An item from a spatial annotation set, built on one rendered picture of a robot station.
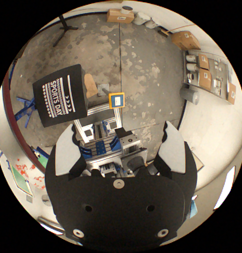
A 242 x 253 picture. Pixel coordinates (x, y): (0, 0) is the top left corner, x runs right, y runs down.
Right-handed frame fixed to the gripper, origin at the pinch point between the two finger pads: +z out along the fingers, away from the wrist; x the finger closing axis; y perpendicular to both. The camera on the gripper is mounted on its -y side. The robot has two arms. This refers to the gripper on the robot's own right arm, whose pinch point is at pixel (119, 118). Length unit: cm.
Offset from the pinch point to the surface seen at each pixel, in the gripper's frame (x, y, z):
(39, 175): -14.5, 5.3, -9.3
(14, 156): -14.8, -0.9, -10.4
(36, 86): -68, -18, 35
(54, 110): -54, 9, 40
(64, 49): -99, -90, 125
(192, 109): 260, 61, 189
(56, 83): -47, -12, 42
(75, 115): -37, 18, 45
